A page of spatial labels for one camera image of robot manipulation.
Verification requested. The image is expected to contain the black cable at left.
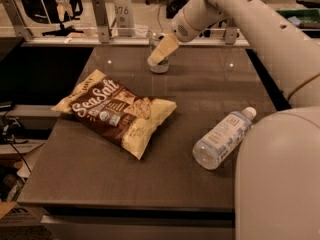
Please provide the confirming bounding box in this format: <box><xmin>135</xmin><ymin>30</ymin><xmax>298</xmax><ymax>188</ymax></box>
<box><xmin>1</xmin><ymin>107</ymin><xmax>33</xmax><ymax>174</ymax></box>

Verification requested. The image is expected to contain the sea salt chips bag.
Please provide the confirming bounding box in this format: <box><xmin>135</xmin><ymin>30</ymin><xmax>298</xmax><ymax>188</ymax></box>
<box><xmin>52</xmin><ymin>69</ymin><xmax>177</xmax><ymax>160</ymax></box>

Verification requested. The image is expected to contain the clear blue plastic bottle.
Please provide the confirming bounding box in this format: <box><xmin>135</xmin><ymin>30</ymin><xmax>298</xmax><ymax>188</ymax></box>
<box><xmin>192</xmin><ymin>107</ymin><xmax>256</xmax><ymax>170</ymax></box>

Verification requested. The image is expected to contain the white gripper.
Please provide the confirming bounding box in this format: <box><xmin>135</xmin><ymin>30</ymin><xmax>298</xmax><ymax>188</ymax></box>
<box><xmin>148</xmin><ymin>0</ymin><xmax>226</xmax><ymax>64</ymax></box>

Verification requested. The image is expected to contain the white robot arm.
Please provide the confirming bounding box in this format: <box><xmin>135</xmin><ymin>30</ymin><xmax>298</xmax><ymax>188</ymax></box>
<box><xmin>148</xmin><ymin>0</ymin><xmax>320</xmax><ymax>240</ymax></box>

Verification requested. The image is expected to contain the right metal bracket post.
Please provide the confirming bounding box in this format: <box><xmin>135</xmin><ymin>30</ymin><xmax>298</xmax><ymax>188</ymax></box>
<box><xmin>224</xmin><ymin>27</ymin><xmax>238</xmax><ymax>45</ymax></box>

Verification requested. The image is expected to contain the white numbered pillar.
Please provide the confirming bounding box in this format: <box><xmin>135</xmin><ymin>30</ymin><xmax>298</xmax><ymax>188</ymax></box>
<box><xmin>113</xmin><ymin>0</ymin><xmax>135</xmax><ymax>37</ymax></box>

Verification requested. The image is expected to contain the left metal bracket post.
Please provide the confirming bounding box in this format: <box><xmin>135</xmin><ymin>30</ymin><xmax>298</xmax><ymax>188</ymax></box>
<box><xmin>0</xmin><ymin>0</ymin><xmax>33</xmax><ymax>41</ymax></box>

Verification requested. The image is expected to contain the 7up soda can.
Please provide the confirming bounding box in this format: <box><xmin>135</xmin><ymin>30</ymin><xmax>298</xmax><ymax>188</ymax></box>
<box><xmin>147</xmin><ymin>33</ymin><xmax>169</xmax><ymax>74</ymax></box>

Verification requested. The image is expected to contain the metal bracket post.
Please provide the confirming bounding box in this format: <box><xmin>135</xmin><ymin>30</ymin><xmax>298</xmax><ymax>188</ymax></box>
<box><xmin>224</xmin><ymin>27</ymin><xmax>238</xmax><ymax>45</ymax></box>
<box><xmin>92</xmin><ymin>0</ymin><xmax>111</xmax><ymax>43</ymax></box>
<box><xmin>0</xmin><ymin>0</ymin><xmax>33</xmax><ymax>41</ymax></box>

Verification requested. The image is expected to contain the green plastic bin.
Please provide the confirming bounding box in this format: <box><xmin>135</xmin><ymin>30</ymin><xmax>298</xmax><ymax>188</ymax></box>
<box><xmin>278</xmin><ymin>8</ymin><xmax>320</xmax><ymax>29</ymax></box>

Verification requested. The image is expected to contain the middle metal bracket post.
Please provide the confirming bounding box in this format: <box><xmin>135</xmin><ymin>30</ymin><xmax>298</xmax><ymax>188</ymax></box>
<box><xmin>92</xmin><ymin>0</ymin><xmax>111</xmax><ymax>43</ymax></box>

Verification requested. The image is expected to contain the cardboard box lower left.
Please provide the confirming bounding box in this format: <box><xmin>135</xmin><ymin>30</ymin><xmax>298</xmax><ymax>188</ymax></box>
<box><xmin>0</xmin><ymin>202</ymin><xmax>44</xmax><ymax>227</ymax></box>

